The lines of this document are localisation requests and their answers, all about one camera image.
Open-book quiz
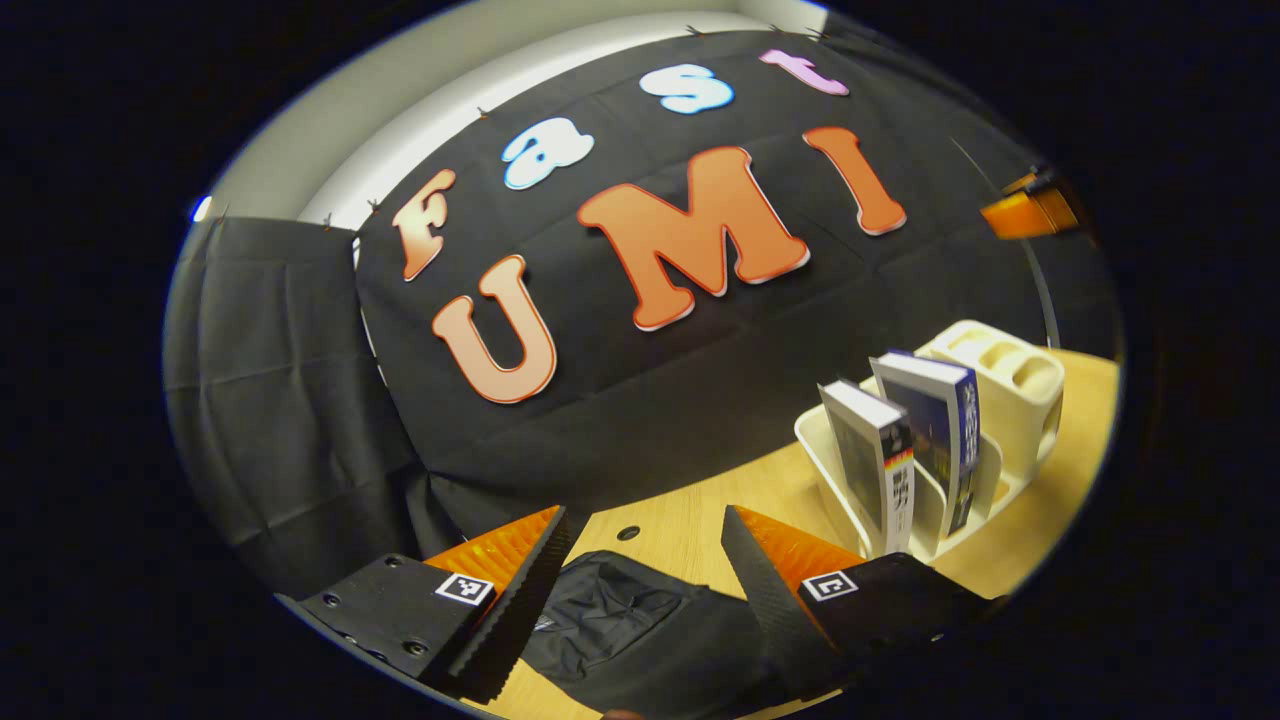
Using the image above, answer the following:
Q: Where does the blue cover book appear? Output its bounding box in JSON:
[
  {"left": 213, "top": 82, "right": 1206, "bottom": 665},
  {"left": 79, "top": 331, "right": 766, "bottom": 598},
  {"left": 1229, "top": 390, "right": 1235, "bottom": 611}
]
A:
[{"left": 870, "top": 350, "right": 981, "bottom": 538}]

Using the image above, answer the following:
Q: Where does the black schoolbag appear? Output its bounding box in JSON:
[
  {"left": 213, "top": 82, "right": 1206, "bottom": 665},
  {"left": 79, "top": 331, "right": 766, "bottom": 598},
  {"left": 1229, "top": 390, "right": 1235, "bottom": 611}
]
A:
[{"left": 500, "top": 550, "right": 791, "bottom": 717}]

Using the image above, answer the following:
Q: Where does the white bookshelf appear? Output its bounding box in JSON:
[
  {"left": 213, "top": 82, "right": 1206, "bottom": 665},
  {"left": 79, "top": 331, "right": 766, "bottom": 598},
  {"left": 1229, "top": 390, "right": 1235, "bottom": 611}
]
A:
[{"left": 795, "top": 320, "right": 1066, "bottom": 561}]

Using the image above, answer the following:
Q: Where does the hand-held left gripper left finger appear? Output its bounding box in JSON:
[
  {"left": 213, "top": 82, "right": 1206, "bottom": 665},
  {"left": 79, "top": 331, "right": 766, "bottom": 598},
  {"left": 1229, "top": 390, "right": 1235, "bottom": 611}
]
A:
[{"left": 275, "top": 505, "right": 571, "bottom": 704}]

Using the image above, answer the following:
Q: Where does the portrait cover book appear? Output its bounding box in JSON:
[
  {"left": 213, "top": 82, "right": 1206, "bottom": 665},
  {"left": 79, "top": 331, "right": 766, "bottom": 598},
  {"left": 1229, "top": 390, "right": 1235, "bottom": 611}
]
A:
[{"left": 820, "top": 380, "right": 916, "bottom": 556}]

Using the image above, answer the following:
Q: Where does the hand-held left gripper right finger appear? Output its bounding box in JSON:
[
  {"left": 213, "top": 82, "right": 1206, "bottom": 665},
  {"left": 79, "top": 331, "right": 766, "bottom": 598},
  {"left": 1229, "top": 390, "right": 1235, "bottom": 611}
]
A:
[{"left": 720, "top": 505, "right": 1001, "bottom": 701}]

